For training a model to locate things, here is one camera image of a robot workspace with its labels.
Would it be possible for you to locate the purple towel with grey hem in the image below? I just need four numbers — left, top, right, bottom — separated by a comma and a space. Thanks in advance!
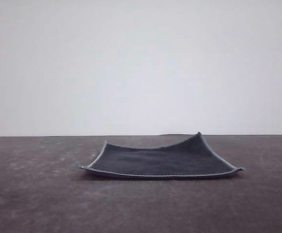
74, 132, 245, 180

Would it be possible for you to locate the grey table cloth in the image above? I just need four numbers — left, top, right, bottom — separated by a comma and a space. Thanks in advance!
0, 133, 282, 233

